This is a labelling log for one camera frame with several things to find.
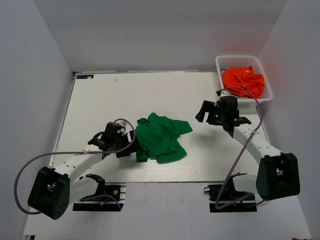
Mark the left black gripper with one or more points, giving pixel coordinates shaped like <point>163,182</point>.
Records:
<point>127,152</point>

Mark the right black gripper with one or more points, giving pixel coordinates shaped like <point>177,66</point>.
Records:
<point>207,106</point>

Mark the green t-shirt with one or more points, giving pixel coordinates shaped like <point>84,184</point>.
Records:
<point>158,136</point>

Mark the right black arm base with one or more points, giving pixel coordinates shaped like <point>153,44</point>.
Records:
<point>229,194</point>

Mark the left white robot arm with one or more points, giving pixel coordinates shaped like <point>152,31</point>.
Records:
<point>54,189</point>

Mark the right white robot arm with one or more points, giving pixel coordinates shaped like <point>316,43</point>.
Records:
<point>278,173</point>

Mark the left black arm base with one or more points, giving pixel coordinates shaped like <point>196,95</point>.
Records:
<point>110,199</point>

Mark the orange t-shirt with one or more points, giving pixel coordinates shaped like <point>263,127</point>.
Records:
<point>238,78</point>

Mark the white plastic basket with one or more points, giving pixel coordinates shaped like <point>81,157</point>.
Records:
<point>243,61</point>

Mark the blue label sticker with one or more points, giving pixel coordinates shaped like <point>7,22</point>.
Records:
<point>85,76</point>

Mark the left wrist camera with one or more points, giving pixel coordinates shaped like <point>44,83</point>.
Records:
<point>112,130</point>

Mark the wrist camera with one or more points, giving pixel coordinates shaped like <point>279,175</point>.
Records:
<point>112,130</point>
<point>224,93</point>

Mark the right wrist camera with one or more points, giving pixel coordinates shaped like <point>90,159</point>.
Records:
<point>224,93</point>

